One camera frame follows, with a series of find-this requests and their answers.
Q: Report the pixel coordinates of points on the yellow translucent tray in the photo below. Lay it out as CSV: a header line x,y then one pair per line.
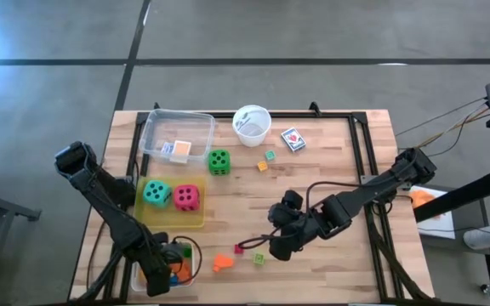
x,y
168,219

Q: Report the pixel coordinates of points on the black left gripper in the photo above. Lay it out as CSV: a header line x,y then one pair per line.
x,y
153,263

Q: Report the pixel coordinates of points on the black caster wheel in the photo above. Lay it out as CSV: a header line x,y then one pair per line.
x,y
487,290

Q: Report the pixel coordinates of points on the teal foam die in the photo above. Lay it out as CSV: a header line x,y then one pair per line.
x,y
157,194

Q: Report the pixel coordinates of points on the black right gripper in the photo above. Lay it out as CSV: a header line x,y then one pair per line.
x,y
296,223

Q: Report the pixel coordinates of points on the blue brick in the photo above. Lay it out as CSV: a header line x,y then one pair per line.
x,y
173,280

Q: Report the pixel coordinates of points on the white plastic bin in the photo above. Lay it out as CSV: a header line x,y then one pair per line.
x,y
135,278

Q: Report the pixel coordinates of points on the clear plastic bin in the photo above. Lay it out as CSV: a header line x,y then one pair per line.
x,y
177,127

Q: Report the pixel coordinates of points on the angled orange brick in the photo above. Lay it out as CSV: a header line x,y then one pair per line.
x,y
223,262

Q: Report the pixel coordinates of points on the translucent white cup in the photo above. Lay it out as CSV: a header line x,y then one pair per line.
x,y
252,125

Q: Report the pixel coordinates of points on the teal small brick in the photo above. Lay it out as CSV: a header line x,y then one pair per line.
x,y
270,155

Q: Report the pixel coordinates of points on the orange crumpled object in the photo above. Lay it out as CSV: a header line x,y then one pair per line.
x,y
423,197

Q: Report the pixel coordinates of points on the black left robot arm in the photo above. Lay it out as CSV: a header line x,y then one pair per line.
x,y
109,204

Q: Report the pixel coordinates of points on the green foam die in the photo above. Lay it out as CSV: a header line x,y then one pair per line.
x,y
219,162

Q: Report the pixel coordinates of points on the small red brick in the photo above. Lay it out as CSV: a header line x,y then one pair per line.
x,y
239,249

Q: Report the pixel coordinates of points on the yellow small brick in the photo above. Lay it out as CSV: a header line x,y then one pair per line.
x,y
262,166

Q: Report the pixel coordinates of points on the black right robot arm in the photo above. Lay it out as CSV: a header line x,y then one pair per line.
x,y
381,187

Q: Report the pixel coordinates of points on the black slanted beam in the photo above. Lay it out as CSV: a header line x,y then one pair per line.
x,y
462,195

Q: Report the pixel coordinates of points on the long orange brick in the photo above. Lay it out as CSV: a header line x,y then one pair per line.
x,y
182,271

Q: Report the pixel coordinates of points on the white paper sheet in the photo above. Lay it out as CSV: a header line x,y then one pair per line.
x,y
436,221

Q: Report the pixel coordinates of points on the light green small brick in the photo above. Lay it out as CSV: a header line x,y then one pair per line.
x,y
259,258

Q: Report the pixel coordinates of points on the heart print card box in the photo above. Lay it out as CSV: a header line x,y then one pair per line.
x,y
292,139

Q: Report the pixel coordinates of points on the silver metal bracket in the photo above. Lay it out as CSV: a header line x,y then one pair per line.
x,y
366,180

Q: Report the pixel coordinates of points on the person's foot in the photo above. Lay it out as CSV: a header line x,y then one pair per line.
x,y
481,237

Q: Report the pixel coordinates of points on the pink foam die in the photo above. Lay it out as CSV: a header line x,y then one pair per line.
x,y
186,197

